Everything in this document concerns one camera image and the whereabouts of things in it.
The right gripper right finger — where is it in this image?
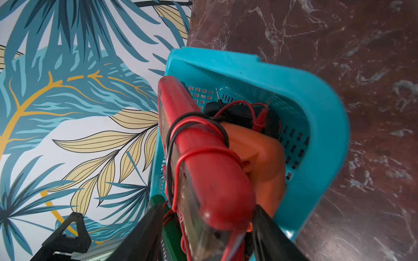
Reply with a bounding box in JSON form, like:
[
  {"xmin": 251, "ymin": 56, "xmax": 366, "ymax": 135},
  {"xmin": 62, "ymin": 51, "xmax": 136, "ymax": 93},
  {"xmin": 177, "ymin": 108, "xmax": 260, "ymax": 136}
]
[{"xmin": 252, "ymin": 205, "xmax": 308, "ymax": 261}]

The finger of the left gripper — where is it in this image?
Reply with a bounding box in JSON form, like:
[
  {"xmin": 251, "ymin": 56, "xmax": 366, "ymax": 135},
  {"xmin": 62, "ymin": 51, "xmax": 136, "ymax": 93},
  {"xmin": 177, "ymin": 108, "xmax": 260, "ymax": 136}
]
[{"xmin": 30, "ymin": 212, "xmax": 92, "ymax": 261}]

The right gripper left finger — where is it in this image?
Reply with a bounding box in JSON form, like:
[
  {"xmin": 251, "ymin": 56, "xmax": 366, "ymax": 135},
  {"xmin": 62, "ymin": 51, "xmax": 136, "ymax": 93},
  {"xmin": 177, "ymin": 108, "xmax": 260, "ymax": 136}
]
[{"xmin": 108, "ymin": 203, "xmax": 164, "ymax": 261}]

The green multimeter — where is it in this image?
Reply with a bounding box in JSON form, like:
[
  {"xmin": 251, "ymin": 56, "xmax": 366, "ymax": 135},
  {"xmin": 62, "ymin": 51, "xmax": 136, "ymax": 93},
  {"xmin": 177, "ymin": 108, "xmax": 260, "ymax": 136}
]
[{"xmin": 149, "ymin": 194, "xmax": 187, "ymax": 261}]

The red multimeter face down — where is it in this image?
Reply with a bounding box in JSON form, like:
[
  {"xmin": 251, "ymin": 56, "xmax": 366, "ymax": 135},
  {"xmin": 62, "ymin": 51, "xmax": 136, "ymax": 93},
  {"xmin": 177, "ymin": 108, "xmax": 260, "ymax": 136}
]
[{"xmin": 158, "ymin": 76, "xmax": 256, "ymax": 261}]

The small orange clamp meter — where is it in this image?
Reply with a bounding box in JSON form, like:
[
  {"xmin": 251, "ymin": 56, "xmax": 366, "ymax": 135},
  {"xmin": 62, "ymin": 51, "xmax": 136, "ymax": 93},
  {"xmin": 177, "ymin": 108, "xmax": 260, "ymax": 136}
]
[{"xmin": 221, "ymin": 122, "xmax": 286, "ymax": 217}]

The teal plastic basket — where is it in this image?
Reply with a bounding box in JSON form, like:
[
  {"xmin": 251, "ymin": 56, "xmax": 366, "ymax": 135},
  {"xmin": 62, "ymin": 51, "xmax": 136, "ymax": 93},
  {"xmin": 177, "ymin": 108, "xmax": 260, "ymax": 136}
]
[{"xmin": 165, "ymin": 47, "xmax": 349, "ymax": 240}]

